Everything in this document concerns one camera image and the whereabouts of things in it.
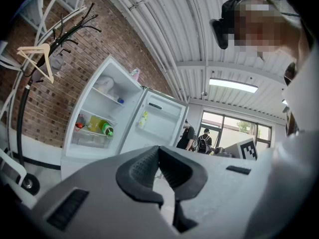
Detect white refrigerator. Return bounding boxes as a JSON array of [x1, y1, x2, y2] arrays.
[[60, 55, 150, 181]]

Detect window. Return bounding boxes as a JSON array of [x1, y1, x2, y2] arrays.
[[198, 110, 273, 156]]

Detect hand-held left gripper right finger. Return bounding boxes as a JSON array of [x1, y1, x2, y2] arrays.
[[159, 145, 270, 239]]

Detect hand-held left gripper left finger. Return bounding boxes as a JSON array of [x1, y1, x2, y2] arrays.
[[31, 145, 180, 239]]

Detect black head-worn camera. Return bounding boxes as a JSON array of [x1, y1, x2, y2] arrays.
[[209, 0, 247, 50]]

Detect white chair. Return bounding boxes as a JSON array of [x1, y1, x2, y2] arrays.
[[0, 147, 27, 187]]

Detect white refrigerator door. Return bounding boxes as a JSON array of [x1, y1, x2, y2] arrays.
[[117, 88, 190, 156]]

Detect yellow juice bottle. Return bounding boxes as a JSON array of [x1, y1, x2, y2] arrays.
[[87, 115, 102, 133]]

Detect black coat rack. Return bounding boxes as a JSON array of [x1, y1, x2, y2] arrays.
[[16, 2, 103, 196]]

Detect dark cola bottle red label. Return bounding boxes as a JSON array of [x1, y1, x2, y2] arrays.
[[75, 113, 87, 129]]

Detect ceiling light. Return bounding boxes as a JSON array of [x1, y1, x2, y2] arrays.
[[208, 77, 259, 94]]

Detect white ceiling pipes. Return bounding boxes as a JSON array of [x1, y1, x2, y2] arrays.
[[106, 0, 191, 103]]

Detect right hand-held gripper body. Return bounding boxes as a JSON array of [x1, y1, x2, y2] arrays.
[[223, 137, 259, 161]]

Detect person's head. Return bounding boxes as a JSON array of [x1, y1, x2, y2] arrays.
[[233, 0, 316, 67]]

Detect wooden clothes hanger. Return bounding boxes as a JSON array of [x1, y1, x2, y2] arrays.
[[16, 43, 55, 84]]

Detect black backpack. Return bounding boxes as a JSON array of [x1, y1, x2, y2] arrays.
[[198, 135, 209, 152]]

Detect blue cap bottle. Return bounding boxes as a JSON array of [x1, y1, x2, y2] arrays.
[[109, 93, 125, 105]]

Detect grey garment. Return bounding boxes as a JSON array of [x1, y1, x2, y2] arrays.
[[51, 53, 66, 72]]

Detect large green drink bottle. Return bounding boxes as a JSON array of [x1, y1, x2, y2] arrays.
[[98, 119, 114, 137]]

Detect white plastic bag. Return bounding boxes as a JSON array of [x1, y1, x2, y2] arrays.
[[94, 75, 116, 96]]

